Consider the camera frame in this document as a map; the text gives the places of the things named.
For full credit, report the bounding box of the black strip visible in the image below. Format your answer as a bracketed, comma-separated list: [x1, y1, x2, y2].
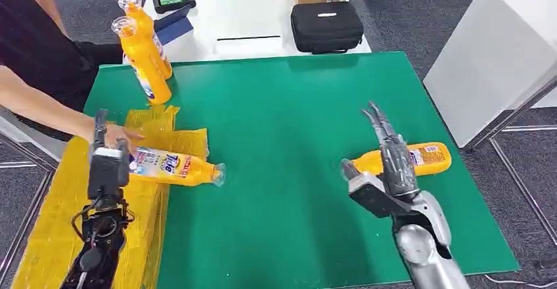
[216, 35, 282, 41]

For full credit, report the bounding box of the orange drink bottle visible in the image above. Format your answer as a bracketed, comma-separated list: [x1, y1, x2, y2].
[118, 0, 173, 80]
[110, 16, 173, 106]
[340, 142, 453, 181]
[127, 146, 227, 188]

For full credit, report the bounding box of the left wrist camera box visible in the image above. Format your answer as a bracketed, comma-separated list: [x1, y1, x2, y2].
[87, 146, 131, 201]

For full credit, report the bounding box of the steel floor rail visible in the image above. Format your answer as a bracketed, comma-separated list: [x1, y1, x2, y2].
[488, 138, 557, 236]

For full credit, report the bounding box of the thin white floor cable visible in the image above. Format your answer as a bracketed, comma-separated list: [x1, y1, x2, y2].
[484, 274, 557, 289]

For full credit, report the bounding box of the blue tablet case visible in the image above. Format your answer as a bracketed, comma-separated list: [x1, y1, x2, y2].
[153, 5, 194, 47]

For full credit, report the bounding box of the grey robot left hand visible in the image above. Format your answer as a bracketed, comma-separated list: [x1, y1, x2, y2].
[89, 109, 132, 173]

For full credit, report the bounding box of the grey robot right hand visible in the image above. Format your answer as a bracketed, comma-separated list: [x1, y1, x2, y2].
[362, 100, 422, 202]

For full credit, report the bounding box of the person's right hand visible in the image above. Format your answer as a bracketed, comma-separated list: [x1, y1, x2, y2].
[92, 122, 145, 153]

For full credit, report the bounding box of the black zip case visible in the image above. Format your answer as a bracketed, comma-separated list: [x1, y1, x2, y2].
[290, 1, 365, 55]

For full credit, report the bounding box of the yellow sheet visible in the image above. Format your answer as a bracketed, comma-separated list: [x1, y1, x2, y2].
[11, 104, 210, 289]

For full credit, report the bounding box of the person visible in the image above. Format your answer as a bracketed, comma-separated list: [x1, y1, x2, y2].
[0, 0, 145, 153]

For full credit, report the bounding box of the white table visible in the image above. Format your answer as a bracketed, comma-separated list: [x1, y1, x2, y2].
[123, 0, 373, 64]

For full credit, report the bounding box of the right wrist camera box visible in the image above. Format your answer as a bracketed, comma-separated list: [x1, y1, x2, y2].
[347, 171, 412, 219]

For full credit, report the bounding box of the grey metal bench frame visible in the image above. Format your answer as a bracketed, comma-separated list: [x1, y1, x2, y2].
[0, 104, 68, 286]

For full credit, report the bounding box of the green mat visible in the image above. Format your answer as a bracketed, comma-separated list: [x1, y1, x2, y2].
[82, 51, 521, 289]

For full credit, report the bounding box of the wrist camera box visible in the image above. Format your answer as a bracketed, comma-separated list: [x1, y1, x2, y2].
[87, 146, 131, 201]
[347, 171, 412, 219]

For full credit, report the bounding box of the white cabinet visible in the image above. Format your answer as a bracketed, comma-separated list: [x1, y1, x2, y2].
[422, 0, 557, 148]

